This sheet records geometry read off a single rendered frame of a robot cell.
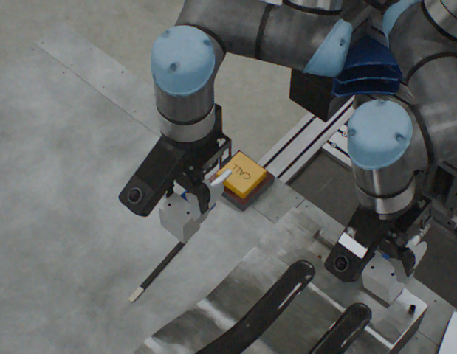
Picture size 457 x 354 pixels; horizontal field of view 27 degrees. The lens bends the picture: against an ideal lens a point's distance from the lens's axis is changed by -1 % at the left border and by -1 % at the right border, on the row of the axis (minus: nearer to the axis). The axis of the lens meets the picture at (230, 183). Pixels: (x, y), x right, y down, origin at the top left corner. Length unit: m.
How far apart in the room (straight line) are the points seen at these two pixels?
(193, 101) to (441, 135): 0.30
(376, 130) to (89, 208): 0.66
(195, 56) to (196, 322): 0.43
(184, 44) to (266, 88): 1.62
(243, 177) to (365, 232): 0.39
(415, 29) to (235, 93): 1.59
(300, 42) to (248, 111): 1.52
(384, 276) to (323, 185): 0.97
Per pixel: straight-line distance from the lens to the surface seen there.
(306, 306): 1.43
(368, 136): 1.10
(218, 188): 1.40
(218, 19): 1.22
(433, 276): 2.26
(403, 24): 1.22
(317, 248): 1.51
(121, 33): 2.92
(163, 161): 1.29
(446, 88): 1.16
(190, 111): 1.20
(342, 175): 2.36
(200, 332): 1.39
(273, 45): 1.21
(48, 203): 1.64
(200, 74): 1.15
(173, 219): 1.42
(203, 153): 1.32
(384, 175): 1.14
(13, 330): 1.54
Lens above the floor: 2.18
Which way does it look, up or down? 58 degrees down
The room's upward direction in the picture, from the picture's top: straight up
